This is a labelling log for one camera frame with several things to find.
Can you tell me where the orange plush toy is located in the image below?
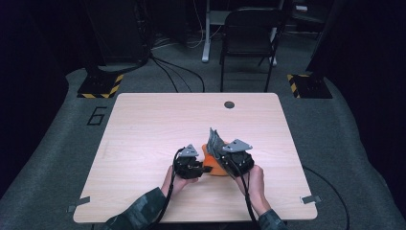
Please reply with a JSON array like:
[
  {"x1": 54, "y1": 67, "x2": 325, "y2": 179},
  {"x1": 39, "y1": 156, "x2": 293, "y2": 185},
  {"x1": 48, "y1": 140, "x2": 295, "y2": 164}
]
[{"x1": 201, "y1": 142, "x2": 232, "y2": 177}]

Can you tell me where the black floor tape marking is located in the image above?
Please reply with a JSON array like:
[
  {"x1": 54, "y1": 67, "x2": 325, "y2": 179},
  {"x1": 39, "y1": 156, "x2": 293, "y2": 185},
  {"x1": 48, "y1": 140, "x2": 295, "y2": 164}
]
[{"x1": 86, "y1": 106, "x2": 108, "y2": 127}]

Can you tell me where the right hand-held gripper cable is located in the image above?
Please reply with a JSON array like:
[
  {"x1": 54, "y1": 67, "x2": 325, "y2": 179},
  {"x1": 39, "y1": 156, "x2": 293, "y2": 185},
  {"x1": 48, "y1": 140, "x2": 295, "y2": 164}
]
[{"x1": 218, "y1": 154, "x2": 259, "y2": 230}]

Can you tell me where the person's right hand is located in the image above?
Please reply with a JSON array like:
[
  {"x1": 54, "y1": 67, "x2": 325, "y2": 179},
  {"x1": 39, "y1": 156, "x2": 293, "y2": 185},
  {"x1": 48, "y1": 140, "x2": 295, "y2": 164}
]
[{"x1": 236, "y1": 165, "x2": 268, "y2": 207}]

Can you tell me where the dark cabinet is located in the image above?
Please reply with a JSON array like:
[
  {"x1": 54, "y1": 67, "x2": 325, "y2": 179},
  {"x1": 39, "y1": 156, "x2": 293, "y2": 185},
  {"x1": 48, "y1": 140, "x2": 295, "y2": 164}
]
[{"x1": 83, "y1": 0, "x2": 151, "y2": 75}]

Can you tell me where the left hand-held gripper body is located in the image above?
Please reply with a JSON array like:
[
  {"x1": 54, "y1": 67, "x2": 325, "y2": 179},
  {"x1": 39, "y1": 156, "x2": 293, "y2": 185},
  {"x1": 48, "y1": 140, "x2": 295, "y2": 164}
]
[{"x1": 173, "y1": 144, "x2": 205, "y2": 179}]

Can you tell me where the grey towel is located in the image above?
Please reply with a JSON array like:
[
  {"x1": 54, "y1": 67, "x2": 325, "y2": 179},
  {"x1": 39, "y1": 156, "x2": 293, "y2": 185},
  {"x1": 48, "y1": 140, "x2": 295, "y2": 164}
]
[{"x1": 205, "y1": 127, "x2": 230, "y2": 160}]

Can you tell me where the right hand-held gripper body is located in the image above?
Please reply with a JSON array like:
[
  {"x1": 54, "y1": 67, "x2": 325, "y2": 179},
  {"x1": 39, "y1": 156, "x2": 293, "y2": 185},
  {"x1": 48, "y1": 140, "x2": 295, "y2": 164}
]
[{"x1": 219, "y1": 138, "x2": 256, "y2": 177}]

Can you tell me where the black yellow striped base plate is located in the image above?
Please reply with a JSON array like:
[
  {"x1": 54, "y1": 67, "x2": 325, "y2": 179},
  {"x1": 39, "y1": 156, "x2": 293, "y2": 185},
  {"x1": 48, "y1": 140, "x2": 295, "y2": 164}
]
[
  {"x1": 286, "y1": 74, "x2": 333, "y2": 100},
  {"x1": 76, "y1": 74, "x2": 124, "y2": 100}
]

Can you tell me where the hand-held gripper cable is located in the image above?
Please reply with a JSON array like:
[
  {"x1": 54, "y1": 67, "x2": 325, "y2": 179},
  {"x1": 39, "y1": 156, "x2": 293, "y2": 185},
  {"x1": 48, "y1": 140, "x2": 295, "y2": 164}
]
[
  {"x1": 149, "y1": 147, "x2": 186, "y2": 230},
  {"x1": 218, "y1": 154, "x2": 259, "y2": 230}
]

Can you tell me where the person's left hand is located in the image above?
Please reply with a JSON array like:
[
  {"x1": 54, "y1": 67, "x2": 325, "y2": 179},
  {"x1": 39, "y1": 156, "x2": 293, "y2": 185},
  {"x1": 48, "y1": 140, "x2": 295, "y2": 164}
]
[{"x1": 161, "y1": 166, "x2": 199, "y2": 199}]

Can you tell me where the black floor cable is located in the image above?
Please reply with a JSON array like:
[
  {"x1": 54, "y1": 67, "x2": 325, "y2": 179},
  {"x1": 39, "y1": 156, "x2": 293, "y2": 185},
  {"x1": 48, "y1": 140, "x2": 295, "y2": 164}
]
[
  {"x1": 303, "y1": 166, "x2": 350, "y2": 230},
  {"x1": 150, "y1": 57, "x2": 206, "y2": 94},
  {"x1": 152, "y1": 58, "x2": 180, "y2": 94}
]

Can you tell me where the black folding chair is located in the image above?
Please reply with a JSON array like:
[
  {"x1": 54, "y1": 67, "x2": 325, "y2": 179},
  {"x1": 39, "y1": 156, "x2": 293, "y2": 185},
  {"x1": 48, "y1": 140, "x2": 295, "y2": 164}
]
[{"x1": 219, "y1": 7, "x2": 286, "y2": 94}]

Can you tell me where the white desk frame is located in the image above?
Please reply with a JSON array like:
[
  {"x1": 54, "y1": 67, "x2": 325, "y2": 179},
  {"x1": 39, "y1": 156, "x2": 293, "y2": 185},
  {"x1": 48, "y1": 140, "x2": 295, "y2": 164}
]
[{"x1": 201, "y1": 0, "x2": 279, "y2": 67}]

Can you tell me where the left hand-held gripper cable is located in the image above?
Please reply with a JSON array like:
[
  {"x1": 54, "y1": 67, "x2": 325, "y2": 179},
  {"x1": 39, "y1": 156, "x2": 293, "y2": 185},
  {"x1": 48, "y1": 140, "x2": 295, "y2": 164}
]
[{"x1": 149, "y1": 147, "x2": 186, "y2": 230}]

